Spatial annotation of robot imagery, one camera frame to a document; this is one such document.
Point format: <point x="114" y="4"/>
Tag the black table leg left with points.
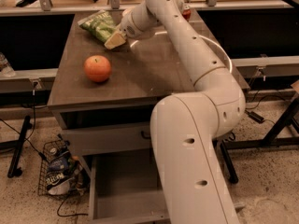
<point x="14" y="170"/>

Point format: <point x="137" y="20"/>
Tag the black wire basket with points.
<point x="49" y="150"/>

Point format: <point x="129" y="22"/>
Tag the grey upper drawer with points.
<point x="105" y="139"/>

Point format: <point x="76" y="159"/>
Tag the open grey lower drawer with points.
<point x="131" y="187"/>

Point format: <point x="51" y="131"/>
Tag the black drawer handle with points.
<point x="145" y="135"/>

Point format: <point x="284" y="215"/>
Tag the black power adapter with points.
<point x="254" y="116"/>

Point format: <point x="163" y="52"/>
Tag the red coca-cola can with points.
<point x="186" y="13"/>

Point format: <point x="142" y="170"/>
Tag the snack bags in basket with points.
<point x="62" y="173"/>

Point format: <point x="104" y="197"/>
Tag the green jalapeno chip bag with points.
<point x="99" y="24"/>

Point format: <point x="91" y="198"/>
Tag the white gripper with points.
<point x="128" y="27"/>

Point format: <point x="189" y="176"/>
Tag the grey drawer cabinet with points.
<point x="143" y="72"/>

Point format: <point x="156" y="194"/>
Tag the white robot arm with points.
<point x="183" y="125"/>

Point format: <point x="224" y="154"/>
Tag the orange apple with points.
<point x="97" y="68"/>

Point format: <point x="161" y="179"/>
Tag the black table frame right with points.
<point x="270" y="140"/>

